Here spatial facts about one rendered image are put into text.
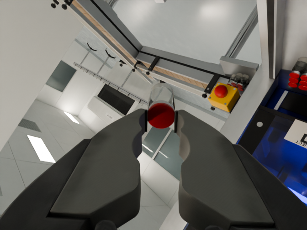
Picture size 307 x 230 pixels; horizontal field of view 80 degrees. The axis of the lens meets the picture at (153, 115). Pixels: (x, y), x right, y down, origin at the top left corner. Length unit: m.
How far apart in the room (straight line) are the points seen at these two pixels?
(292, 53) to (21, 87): 1.52
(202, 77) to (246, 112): 0.30
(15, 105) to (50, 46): 0.49
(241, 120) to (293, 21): 0.27
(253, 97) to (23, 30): 1.38
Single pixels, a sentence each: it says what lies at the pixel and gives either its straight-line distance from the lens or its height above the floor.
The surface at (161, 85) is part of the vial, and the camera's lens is 0.16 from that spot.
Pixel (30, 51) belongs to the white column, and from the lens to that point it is 1.56.
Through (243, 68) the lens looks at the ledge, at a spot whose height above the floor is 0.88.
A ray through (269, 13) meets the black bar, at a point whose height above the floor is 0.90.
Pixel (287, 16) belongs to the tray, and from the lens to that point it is 0.48.
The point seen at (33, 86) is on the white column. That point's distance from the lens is 1.62.
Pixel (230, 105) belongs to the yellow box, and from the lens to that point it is 0.65.
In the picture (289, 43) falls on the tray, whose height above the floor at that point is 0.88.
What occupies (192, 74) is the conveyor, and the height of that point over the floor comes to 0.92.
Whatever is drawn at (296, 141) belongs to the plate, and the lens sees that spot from 0.59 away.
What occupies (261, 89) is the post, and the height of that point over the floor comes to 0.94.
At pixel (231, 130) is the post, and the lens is 0.60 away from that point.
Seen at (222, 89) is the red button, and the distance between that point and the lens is 0.62.
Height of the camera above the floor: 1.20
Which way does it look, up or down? 2 degrees down
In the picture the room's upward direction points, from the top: 148 degrees counter-clockwise
